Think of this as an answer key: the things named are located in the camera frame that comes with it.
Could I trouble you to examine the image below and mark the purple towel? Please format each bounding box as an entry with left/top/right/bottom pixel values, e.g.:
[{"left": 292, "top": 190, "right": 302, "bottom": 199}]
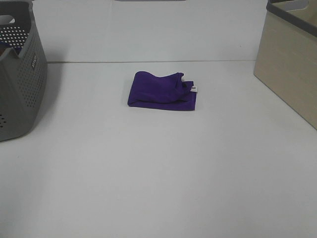
[{"left": 127, "top": 71, "right": 197, "bottom": 111}]

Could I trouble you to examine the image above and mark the beige storage bin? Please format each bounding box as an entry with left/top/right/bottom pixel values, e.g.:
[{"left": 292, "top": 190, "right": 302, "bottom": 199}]
[{"left": 254, "top": 0, "right": 317, "bottom": 127}]

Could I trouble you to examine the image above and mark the grey perforated laundry basket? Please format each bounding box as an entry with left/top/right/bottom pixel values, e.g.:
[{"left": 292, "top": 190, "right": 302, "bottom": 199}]
[{"left": 0, "top": 0, "right": 48, "bottom": 141}]

